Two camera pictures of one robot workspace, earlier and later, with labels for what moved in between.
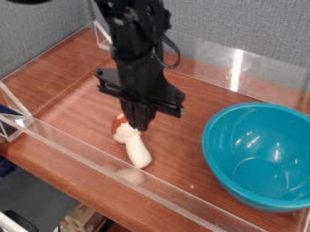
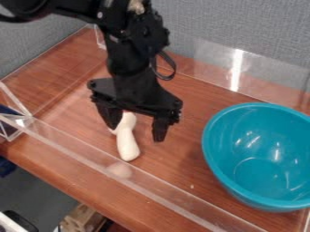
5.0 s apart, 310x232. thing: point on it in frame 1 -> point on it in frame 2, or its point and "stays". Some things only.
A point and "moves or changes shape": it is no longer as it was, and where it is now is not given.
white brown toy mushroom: x=126 y=133 moves or changes shape
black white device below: x=12 y=222 stays
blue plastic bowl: x=256 y=149 stays
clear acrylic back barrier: x=270 y=78 stays
